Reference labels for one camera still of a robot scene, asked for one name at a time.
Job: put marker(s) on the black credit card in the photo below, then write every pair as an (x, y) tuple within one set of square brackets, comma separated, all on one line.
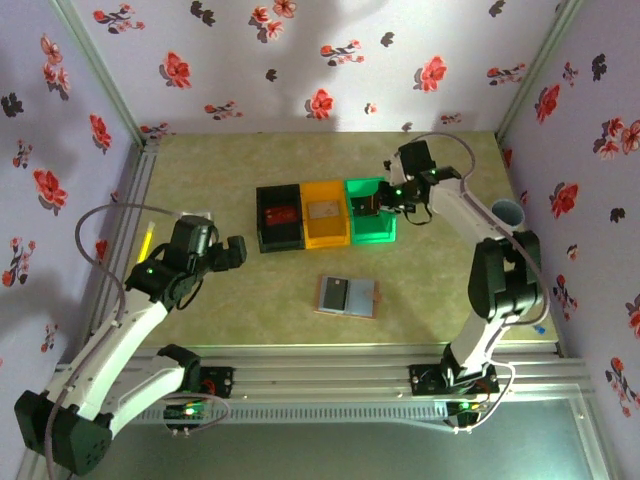
[(336, 292), (360, 206)]

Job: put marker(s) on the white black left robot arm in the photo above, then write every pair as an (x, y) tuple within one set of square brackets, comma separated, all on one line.
[(115, 350)]

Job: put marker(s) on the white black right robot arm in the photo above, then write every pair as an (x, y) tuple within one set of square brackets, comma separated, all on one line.
[(505, 280)]

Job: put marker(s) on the gold credit card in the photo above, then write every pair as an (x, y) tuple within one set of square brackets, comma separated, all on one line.
[(323, 210)]

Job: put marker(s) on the red credit card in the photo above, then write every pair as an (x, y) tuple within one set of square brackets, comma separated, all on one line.
[(281, 215)]

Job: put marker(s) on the green plastic bin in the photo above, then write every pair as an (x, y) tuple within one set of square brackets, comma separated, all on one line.
[(372, 232)]

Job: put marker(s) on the yellow highlighter pen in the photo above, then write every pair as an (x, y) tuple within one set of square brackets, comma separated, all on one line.
[(146, 245)]

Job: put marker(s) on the yellow plastic bin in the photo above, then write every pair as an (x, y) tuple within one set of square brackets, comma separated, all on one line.
[(327, 235)]

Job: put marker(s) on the grey-blue ceramic mug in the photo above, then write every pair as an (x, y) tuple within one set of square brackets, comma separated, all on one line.
[(510, 212)]

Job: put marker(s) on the black plastic bin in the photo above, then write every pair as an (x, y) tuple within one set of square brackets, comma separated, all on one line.
[(280, 240)]

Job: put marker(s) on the green controller circuit board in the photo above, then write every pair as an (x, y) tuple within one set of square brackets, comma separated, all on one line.
[(187, 412), (465, 410)]

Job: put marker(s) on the clear pen with blue cap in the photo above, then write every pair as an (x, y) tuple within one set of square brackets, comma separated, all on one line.
[(539, 329)]

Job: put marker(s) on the short aluminium side rail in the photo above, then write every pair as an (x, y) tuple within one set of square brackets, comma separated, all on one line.
[(132, 200)]

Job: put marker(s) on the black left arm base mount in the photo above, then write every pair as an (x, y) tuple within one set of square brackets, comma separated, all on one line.
[(220, 382)]

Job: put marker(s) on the long aluminium frame rail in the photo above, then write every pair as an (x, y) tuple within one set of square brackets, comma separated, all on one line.
[(320, 370)]

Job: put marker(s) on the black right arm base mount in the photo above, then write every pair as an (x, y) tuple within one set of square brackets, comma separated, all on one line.
[(425, 380)]

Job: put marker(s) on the aluminium corner post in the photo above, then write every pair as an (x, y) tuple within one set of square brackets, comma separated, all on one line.
[(542, 60), (95, 65)]

